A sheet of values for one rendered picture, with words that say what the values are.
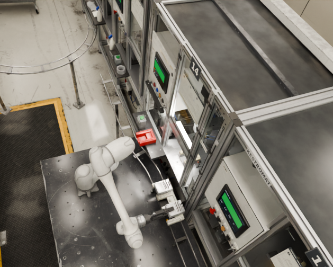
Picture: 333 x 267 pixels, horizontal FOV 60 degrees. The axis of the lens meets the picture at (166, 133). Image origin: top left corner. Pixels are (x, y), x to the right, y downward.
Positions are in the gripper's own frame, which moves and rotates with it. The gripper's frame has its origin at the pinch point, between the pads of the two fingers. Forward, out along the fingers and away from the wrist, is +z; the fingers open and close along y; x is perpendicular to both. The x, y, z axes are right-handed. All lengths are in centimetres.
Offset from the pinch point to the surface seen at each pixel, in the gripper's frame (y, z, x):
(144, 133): -3, 6, 76
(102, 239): -29, -52, 5
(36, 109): -95, -92, 215
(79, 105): -95, -38, 207
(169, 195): -9.8, 7.7, 15.3
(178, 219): -9.6, 6.4, -5.5
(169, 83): 67, 18, 66
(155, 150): -7, 11, 58
